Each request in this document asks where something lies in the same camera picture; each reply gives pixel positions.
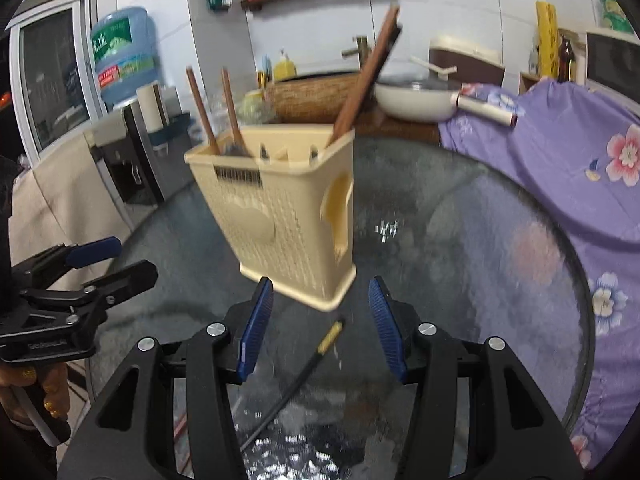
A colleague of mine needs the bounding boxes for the clear plastic bags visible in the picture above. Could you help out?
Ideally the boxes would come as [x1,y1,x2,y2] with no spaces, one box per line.
[210,87,278,126]

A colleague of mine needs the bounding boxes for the black chopstick gold tip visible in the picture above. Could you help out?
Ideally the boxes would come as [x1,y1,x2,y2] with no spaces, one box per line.
[240,317,347,453]

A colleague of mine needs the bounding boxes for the bronze faucet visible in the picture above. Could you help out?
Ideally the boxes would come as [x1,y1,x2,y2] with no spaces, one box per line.
[341,36,371,68]

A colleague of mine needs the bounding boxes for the yellow cylinder pack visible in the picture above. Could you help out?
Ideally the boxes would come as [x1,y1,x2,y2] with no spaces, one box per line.
[535,0,558,78]

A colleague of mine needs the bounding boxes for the brown glass bottle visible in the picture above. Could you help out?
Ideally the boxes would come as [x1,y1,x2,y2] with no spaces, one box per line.
[557,34,576,83]

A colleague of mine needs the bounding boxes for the brown wooden chopstick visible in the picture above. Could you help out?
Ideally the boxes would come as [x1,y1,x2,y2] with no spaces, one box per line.
[186,66,221,156]
[221,67,253,158]
[334,24,403,143]
[325,5,400,148]

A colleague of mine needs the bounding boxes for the white ladle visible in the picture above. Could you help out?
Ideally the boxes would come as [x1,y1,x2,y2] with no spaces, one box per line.
[410,56,457,78]

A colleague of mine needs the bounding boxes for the person's left hand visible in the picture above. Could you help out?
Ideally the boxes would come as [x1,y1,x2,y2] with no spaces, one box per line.
[0,360,71,418]

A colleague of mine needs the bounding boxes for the brown woven basket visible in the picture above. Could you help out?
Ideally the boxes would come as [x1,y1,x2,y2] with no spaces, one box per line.
[265,72,381,124]

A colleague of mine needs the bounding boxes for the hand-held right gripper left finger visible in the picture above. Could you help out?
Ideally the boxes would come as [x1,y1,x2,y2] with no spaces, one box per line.
[57,276,275,480]

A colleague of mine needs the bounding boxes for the white microwave oven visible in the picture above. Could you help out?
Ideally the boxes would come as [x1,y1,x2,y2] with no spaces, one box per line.
[585,30,640,93]

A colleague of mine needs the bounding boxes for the round glass table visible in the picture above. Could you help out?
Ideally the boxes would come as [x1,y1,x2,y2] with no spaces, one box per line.
[82,137,596,480]

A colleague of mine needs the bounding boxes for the cream plastic utensil holder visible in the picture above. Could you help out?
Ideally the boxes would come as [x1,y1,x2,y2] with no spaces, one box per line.
[184,125,358,311]

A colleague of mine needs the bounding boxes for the white paper roll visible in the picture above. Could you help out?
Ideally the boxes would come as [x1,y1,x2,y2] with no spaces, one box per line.
[136,82,168,131]

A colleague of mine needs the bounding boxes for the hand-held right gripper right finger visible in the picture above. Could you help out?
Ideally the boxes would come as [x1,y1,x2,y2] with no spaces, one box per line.
[368,276,586,480]

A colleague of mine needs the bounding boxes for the blue water jug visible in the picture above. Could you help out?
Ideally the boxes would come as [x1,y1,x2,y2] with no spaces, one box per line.
[90,6,165,106]

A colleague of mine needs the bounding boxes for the cream frying pan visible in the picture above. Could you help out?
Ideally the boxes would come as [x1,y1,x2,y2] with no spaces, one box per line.
[372,77,518,128]

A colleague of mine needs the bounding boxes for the sliding glass window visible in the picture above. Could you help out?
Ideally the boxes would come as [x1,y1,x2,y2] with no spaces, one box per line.
[10,0,108,161]

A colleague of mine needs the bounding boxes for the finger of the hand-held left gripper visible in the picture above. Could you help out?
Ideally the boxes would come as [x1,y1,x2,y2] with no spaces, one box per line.
[12,237,122,283]
[20,260,158,311]

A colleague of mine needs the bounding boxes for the brown rice cooker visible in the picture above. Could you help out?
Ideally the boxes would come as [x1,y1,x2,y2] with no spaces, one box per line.
[429,35,506,88]

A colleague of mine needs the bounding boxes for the water dispenser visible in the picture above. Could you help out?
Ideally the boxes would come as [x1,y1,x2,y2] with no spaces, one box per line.
[82,97,177,206]

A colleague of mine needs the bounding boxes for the beige cloth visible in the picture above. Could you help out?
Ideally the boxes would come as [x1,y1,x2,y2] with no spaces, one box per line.
[7,132,136,271]

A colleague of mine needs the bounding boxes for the purple floral cloth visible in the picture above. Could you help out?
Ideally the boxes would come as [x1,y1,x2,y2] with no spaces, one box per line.
[437,77,640,471]

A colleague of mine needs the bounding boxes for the stack of green tubs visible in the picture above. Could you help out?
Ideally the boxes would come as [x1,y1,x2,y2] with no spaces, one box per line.
[594,0,633,31]

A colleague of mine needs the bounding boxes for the yellow dish soap bottle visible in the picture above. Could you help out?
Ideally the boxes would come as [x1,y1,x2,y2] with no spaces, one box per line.
[274,50,298,81]

